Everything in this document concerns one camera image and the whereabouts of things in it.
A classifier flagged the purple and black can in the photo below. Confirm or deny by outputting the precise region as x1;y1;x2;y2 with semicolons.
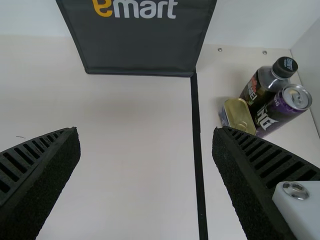
254;83;313;139

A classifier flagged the dark grey bag with straps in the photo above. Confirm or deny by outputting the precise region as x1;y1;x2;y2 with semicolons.
55;0;218;76

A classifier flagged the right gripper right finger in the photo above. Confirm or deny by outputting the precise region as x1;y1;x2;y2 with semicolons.
211;125;320;240

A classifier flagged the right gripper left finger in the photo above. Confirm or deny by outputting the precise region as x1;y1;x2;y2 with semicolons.
0;126;82;240

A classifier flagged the rectangular gold-lidded tin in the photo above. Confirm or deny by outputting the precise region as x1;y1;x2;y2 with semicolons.
219;97;257;136

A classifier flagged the black strip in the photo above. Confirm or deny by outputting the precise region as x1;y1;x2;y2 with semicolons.
190;72;209;240

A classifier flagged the dark coffee bottle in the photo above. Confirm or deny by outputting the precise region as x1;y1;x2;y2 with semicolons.
238;56;299;123

